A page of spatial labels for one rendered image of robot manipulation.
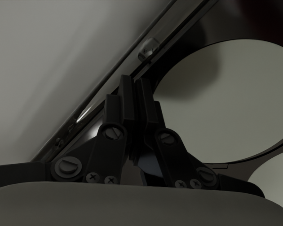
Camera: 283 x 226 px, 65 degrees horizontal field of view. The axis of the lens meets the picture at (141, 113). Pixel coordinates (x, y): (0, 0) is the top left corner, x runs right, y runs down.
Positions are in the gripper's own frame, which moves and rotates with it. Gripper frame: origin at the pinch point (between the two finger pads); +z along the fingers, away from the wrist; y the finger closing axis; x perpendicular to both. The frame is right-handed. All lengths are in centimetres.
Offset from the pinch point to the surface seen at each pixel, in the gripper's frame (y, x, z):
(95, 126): -1.7, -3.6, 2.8
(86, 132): -2.3, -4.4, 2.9
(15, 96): -10.6, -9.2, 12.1
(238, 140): 8.5, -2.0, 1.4
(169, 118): 3.0, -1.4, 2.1
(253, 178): 11.9, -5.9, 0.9
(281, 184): 14.6, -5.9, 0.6
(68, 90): -4.8, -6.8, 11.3
